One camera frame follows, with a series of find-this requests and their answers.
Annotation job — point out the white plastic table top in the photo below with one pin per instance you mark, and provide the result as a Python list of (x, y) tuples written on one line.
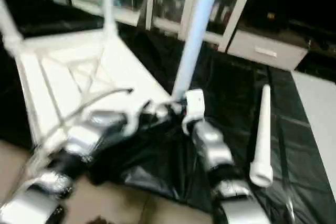
[(118, 72)]

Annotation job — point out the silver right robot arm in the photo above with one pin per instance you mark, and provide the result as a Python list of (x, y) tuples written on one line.
[(215, 145)]

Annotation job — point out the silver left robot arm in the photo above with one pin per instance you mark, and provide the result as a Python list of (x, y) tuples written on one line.
[(84, 134)]

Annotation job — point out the black work mat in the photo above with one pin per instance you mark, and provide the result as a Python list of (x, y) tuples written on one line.
[(170, 155)]

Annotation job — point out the white glass door cabinet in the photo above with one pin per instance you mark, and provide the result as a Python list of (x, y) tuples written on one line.
[(228, 32)]

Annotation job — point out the white drawer unit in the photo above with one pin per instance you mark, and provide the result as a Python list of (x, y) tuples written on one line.
[(267, 51)]

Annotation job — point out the black speaker box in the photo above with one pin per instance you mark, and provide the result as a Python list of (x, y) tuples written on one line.
[(265, 16)]

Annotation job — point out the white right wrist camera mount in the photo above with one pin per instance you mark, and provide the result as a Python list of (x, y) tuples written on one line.
[(195, 103)]

